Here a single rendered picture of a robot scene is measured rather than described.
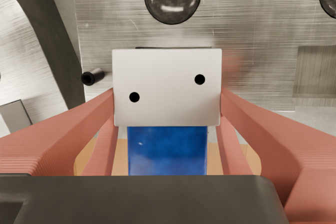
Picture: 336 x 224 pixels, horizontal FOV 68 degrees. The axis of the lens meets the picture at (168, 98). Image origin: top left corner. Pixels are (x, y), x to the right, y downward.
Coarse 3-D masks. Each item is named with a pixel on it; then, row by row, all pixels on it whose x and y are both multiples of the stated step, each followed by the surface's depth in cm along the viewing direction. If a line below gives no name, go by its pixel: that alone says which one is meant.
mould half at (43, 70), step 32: (0, 0) 21; (32, 0) 23; (0, 32) 22; (32, 32) 22; (64, 32) 27; (0, 64) 23; (32, 64) 23; (64, 64) 25; (0, 96) 24; (32, 96) 24; (64, 96) 24
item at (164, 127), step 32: (128, 64) 11; (160, 64) 11; (192, 64) 11; (128, 96) 11; (160, 96) 11; (192, 96) 11; (128, 128) 13; (160, 128) 13; (192, 128) 13; (128, 160) 13; (160, 160) 13; (192, 160) 13
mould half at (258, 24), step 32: (96, 0) 17; (128, 0) 17; (224, 0) 16; (256, 0) 16; (288, 0) 15; (96, 32) 18; (128, 32) 17; (160, 32) 17; (192, 32) 17; (224, 32) 16; (256, 32) 16; (288, 32) 16; (320, 32) 16; (96, 64) 18; (224, 64) 17; (256, 64) 17; (288, 64) 16; (256, 96) 17; (288, 96) 17
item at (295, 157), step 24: (240, 120) 9; (264, 120) 8; (288, 120) 8; (264, 144) 7; (288, 144) 6; (312, 144) 6; (240, 168) 11; (264, 168) 7; (288, 168) 6; (312, 168) 5; (288, 192) 6; (312, 192) 6; (288, 216) 6; (312, 216) 6
